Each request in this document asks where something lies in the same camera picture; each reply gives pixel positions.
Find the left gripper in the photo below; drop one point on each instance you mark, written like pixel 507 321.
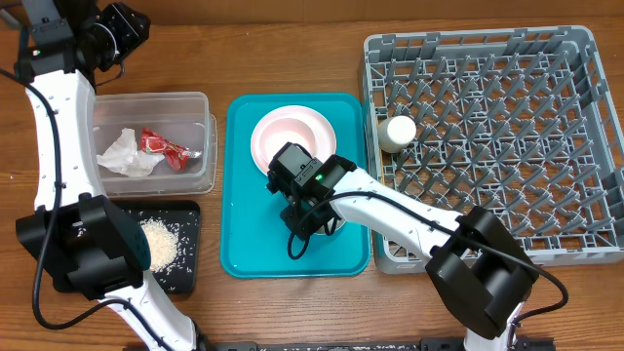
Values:
pixel 120 16

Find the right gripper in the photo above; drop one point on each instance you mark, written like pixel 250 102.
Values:
pixel 303 229

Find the pink bowl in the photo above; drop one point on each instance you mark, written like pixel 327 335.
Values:
pixel 272 133

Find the red snack wrapper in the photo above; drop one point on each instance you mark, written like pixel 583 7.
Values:
pixel 176 156

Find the cream cup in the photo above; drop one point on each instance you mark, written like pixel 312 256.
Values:
pixel 396 133

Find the white napkin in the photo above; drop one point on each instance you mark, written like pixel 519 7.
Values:
pixel 123 157

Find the rice and food scraps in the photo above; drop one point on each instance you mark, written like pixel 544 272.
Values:
pixel 173 244

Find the grey bowl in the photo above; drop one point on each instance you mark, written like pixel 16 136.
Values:
pixel 328 228

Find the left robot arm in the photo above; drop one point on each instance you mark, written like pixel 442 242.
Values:
pixel 56 66

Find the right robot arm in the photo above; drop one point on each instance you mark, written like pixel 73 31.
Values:
pixel 480 272

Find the teal plastic tray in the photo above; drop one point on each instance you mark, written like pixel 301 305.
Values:
pixel 253 237

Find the pink plate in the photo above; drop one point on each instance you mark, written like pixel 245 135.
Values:
pixel 325 136

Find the clear plastic bin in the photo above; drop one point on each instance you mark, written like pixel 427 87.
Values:
pixel 182 118

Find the black plastic tray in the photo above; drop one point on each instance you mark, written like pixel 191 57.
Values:
pixel 102 245

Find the grey dish rack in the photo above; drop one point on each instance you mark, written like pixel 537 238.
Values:
pixel 520 121

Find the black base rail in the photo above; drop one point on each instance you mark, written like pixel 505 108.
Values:
pixel 424 344

